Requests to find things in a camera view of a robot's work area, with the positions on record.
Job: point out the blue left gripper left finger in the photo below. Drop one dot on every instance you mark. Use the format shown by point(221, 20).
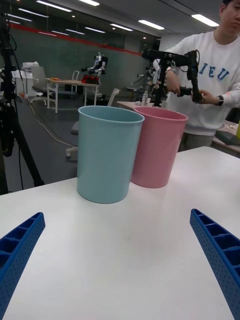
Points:
point(17, 252)

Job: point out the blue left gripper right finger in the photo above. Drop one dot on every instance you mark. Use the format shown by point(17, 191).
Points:
point(220, 252)

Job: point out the black teleoperation arm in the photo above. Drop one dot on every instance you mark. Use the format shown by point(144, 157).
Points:
point(175, 56)

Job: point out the person's left hand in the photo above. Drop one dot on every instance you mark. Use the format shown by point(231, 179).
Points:
point(208, 97)

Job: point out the person's right hand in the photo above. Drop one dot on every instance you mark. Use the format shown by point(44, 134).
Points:
point(175, 90)

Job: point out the pink plastic bin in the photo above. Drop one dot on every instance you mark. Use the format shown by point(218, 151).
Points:
point(157, 155)

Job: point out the pale blue plastic bin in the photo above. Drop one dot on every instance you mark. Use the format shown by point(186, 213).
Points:
point(107, 162)

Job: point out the person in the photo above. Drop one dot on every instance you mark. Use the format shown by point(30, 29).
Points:
point(207, 120)

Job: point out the black wristwatch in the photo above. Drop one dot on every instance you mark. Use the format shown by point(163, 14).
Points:
point(220, 100)

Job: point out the grey office chair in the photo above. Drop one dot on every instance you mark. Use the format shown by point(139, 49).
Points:
point(38, 77)

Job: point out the wooden table white legs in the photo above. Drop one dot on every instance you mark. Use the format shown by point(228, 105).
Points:
point(75, 82)

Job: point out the white office chair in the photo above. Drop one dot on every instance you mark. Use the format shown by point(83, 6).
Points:
point(113, 96)

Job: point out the red box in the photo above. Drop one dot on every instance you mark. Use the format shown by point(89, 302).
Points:
point(90, 79)

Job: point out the white humanoid robot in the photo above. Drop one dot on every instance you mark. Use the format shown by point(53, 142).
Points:
point(100, 63)

